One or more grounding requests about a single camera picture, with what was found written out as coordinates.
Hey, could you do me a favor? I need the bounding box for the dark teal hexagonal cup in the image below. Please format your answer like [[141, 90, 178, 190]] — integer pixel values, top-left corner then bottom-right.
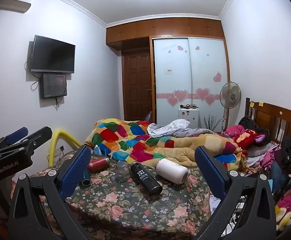
[[79, 169, 90, 187]]

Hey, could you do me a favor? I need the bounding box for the grey white blanket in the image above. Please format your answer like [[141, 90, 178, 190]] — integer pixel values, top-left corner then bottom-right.
[[147, 119, 218, 138]]

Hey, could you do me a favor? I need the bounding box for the red metal bottle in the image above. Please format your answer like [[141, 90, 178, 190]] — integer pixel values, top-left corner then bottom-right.
[[88, 157, 110, 173]]

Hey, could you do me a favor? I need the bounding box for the dried branch bundle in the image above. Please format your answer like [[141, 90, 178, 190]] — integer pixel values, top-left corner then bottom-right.
[[203, 115, 222, 133]]

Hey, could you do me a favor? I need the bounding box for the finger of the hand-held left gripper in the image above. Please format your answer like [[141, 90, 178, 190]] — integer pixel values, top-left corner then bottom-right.
[[0, 126, 53, 161], [0, 127, 29, 153]]

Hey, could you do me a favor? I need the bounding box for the yellow foam tube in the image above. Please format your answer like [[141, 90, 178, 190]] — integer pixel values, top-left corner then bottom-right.
[[49, 128, 82, 167]]

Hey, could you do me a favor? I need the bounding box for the pile of colourful clothes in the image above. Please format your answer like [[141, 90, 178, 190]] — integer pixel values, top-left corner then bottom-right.
[[245, 142, 291, 232]]

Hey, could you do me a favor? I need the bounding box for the red plush toy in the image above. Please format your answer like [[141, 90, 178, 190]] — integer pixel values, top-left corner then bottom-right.
[[235, 129, 269, 147]]

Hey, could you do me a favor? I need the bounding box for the wooden bed headboard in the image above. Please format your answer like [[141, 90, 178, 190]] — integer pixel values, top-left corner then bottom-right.
[[245, 97, 291, 145]]

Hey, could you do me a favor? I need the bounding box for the black television cable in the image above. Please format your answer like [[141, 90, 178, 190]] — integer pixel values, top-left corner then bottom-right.
[[25, 55, 41, 92]]

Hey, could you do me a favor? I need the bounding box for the colourful patchwork quilt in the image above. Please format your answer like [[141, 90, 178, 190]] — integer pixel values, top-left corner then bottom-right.
[[84, 119, 247, 168]]

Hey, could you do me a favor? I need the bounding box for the brown wooden door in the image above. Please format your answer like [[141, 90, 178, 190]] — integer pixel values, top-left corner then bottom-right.
[[122, 47, 153, 122]]

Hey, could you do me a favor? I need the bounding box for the floral bed sheet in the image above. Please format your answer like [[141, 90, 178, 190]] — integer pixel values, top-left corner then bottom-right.
[[35, 152, 219, 240]]

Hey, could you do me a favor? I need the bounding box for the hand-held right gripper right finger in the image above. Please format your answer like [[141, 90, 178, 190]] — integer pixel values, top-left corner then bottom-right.
[[195, 145, 277, 240]]

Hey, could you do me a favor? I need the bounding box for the clear glass cup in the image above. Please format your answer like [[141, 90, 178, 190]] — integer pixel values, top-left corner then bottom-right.
[[115, 160, 130, 183]]

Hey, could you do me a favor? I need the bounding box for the small white cabinet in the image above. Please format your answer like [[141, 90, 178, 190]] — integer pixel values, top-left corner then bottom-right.
[[178, 107, 200, 128]]

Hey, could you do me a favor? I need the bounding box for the small black wall monitor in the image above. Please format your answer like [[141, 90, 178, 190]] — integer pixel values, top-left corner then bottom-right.
[[40, 74, 68, 99]]

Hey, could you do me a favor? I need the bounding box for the black bag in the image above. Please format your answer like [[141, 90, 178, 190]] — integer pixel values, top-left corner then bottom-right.
[[238, 116, 256, 130]]

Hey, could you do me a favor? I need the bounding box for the white cup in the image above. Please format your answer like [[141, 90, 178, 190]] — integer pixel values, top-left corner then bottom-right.
[[155, 158, 189, 183]]

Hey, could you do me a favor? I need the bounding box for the black cylindrical bottle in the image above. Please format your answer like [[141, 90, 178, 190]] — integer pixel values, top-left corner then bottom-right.
[[130, 162, 163, 197]]

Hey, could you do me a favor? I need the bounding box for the pink cloth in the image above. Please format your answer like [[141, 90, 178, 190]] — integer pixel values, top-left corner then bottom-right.
[[224, 125, 246, 137]]

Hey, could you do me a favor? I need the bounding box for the wooden wardrobe with glass doors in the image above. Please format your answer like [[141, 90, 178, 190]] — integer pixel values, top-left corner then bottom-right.
[[106, 17, 229, 133]]

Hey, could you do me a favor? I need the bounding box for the black wall television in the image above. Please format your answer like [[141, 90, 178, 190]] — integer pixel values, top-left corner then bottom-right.
[[30, 35, 76, 74]]

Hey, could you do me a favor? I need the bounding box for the standing electric fan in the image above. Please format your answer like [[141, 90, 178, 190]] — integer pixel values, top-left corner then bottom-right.
[[219, 81, 242, 132]]

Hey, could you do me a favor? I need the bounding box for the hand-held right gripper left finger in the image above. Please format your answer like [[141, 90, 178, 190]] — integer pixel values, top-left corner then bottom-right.
[[9, 145, 96, 240]]

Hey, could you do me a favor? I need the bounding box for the white air conditioner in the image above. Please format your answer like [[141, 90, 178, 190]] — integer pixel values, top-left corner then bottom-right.
[[0, 0, 31, 13]]

